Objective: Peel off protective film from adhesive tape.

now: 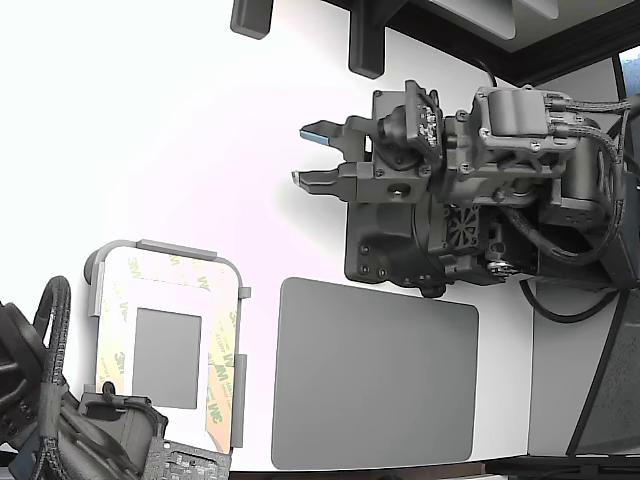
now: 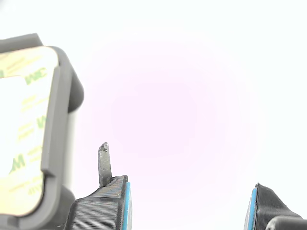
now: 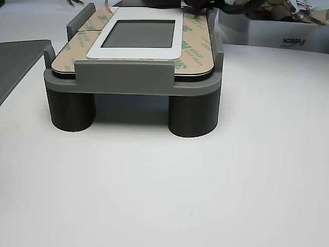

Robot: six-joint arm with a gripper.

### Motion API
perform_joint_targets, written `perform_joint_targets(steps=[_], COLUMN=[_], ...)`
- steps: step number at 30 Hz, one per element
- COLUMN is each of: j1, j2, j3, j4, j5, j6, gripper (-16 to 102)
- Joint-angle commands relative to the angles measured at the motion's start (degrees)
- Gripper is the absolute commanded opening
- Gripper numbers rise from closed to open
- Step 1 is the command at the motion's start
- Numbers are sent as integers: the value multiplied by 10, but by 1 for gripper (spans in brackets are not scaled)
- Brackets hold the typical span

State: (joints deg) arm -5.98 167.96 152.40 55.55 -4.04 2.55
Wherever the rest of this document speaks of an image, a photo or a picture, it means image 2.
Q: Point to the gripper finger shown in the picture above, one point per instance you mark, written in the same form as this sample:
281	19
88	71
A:
263	208
100	210

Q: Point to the grey printed fixture stand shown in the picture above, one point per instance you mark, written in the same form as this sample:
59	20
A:
63	134

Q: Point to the tan 3M protective film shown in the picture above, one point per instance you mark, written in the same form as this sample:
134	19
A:
33	134

